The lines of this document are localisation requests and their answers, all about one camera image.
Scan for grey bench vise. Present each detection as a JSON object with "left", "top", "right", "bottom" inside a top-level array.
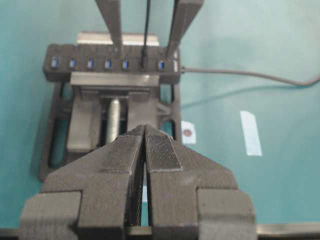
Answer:
[{"left": 38, "top": 31, "right": 182, "bottom": 181}]

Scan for white sticker with brown dot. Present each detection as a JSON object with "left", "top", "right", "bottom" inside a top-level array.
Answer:
[{"left": 181, "top": 120, "right": 197, "bottom": 145}]

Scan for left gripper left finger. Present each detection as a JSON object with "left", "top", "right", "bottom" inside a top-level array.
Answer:
[{"left": 19, "top": 125, "right": 145, "bottom": 240}]

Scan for white tape strip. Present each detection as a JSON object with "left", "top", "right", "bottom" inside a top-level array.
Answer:
[{"left": 240, "top": 110, "right": 263, "bottom": 157}]

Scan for grey hub power cable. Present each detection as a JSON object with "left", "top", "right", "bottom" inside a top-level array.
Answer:
[{"left": 181, "top": 65, "right": 320, "bottom": 87}]

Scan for black multi-port USB hub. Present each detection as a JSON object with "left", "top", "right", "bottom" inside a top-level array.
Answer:
[{"left": 43, "top": 44, "right": 181, "bottom": 85}]

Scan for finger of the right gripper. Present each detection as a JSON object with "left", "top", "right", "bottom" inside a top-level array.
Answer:
[
  {"left": 164, "top": 0, "right": 205, "bottom": 61},
  {"left": 95, "top": 0, "right": 123, "bottom": 48}
]

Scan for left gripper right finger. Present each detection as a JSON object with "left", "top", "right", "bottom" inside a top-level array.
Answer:
[{"left": 145, "top": 125, "right": 257, "bottom": 240}]

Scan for black USB cable with plug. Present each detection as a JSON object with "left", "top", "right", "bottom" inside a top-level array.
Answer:
[{"left": 140, "top": 0, "right": 152, "bottom": 68}]

